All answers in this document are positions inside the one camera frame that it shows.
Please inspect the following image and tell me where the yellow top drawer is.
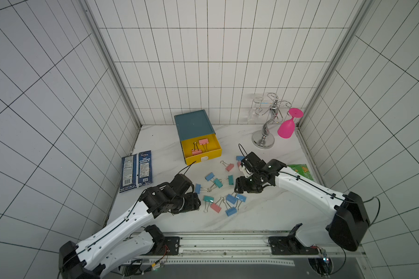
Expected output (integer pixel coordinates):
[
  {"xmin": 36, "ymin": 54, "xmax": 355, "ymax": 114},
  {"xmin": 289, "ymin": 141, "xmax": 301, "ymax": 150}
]
[{"xmin": 180, "ymin": 134, "xmax": 222, "ymax": 165}]

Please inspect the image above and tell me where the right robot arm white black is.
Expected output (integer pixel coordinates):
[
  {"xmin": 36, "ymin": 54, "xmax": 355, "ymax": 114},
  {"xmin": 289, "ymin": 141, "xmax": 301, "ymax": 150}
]
[{"xmin": 235, "ymin": 152, "xmax": 371, "ymax": 253}]

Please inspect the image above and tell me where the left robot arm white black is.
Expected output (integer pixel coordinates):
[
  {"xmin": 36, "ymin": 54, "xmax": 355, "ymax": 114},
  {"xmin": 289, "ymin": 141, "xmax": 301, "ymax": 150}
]
[{"xmin": 58, "ymin": 173, "xmax": 201, "ymax": 279}]

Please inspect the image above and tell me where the teal binder clip upright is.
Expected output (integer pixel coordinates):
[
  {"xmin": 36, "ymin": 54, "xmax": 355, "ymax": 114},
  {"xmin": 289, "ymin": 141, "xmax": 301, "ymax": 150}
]
[{"xmin": 221, "ymin": 175, "xmax": 235, "ymax": 186}]

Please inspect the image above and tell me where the teal shiny binder clip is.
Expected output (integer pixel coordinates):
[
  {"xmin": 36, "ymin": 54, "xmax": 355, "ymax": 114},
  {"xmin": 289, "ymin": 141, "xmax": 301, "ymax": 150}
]
[{"xmin": 203, "ymin": 195, "xmax": 214, "ymax": 213}]

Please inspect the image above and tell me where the blue binder clip left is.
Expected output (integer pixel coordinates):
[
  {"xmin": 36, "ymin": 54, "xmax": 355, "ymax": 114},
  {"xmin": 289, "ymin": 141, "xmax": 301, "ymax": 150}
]
[{"xmin": 194, "ymin": 184, "xmax": 212, "ymax": 194}]

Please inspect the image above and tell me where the blue binder clip middle right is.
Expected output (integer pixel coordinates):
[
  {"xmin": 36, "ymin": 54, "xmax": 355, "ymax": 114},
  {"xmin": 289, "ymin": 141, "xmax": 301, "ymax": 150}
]
[{"xmin": 235, "ymin": 194, "xmax": 246, "ymax": 210}]

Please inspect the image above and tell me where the pink binder clip top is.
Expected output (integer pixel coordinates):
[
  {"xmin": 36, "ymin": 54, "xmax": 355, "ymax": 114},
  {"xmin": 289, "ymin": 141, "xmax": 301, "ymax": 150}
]
[{"xmin": 220, "ymin": 160, "xmax": 235, "ymax": 172}]

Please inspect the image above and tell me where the pink binder clip bottom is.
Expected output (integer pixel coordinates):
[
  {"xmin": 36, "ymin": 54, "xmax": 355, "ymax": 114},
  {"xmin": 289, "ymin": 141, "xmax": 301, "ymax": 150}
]
[{"xmin": 209, "ymin": 197, "xmax": 224, "ymax": 213}]

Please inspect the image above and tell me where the blue binder clip bottom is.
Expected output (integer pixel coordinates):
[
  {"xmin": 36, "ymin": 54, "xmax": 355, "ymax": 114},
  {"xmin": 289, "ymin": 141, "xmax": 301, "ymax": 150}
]
[{"xmin": 223, "ymin": 200, "xmax": 237, "ymax": 216}]

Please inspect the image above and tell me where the blue binder clip upper middle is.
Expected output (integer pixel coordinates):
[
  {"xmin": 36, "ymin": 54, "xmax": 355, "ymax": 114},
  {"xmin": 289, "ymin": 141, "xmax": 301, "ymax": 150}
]
[{"xmin": 205, "ymin": 173, "xmax": 215, "ymax": 181}]

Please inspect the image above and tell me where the teal drawer cabinet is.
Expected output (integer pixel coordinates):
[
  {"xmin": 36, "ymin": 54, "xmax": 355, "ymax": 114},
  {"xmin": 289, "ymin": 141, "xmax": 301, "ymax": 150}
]
[{"xmin": 174, "ymin": 110, "xmax": 215, "ymax": 141}]

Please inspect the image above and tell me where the silver glass rack stand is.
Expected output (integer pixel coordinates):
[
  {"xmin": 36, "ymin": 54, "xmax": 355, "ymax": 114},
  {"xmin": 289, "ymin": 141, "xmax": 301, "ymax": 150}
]
[{"xmin": 251, "ymin": 93, "xmax": 292, "ymax": 149}]

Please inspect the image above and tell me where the green snack packet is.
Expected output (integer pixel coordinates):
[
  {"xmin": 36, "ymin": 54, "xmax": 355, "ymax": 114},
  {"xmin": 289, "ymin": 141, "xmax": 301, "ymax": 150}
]
[{"xmin": 289, "ymin": 164, "xmax": 314, "ymax": 181}]

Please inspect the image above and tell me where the magenta plastic wine glass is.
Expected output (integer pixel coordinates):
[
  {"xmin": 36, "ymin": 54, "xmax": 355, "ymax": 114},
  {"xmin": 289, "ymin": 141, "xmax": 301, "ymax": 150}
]
[{"xmin": 278, "ymin": 108, "xmax": 304, "ymax": 139}]

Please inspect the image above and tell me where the clear glass on rack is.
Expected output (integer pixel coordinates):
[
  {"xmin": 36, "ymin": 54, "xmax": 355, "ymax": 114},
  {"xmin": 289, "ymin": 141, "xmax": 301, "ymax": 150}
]
[{"xmin": 247, "ymin": 96, "xmax": 264, "ymax": 124}]

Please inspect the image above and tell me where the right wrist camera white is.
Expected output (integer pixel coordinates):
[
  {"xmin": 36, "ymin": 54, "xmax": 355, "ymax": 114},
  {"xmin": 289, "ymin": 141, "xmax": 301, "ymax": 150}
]
[{"xmin": 239, "ymin": 166, "xmax": 251, "ymax": 177}]

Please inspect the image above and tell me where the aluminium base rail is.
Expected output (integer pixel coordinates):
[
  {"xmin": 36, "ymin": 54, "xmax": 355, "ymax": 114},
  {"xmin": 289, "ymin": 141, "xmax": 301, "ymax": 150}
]
[{"xmin": 85, "ymin": 231, "xmax": 365, "ymax": 267}]

